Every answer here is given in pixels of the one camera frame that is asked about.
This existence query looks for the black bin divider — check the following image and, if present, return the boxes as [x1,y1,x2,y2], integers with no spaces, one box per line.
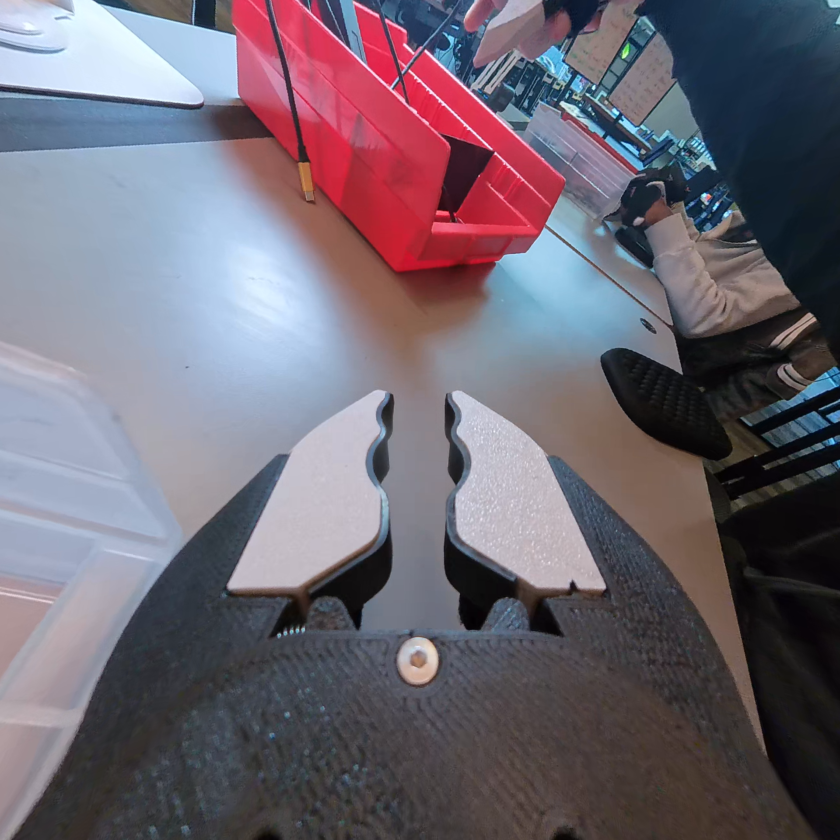
[438,133,494,224]

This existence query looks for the whiteboard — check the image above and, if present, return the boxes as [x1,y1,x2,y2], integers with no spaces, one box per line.
[564,13,641,86]
[607,33,677,126]

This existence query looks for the stacked clear storage bins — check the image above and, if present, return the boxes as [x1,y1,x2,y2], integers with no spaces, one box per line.
[525,98,641,217]

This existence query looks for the person's right forearm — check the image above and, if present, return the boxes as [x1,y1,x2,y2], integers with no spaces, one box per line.
[637,0,840,368]

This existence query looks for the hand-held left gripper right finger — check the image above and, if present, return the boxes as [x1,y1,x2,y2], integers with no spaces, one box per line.
[444,389,608,613]

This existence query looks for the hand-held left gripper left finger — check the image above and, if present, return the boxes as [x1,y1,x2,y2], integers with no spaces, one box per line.
[225,389,396,627]

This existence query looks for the red plastic bin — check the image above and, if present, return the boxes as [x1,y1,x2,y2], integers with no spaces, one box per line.
[231,0,567,273]

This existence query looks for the clear plastic bin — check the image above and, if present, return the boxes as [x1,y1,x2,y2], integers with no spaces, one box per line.
[0,341,185,840]

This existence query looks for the black chair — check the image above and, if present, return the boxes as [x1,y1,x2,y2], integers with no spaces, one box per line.
[705,387,840,526]

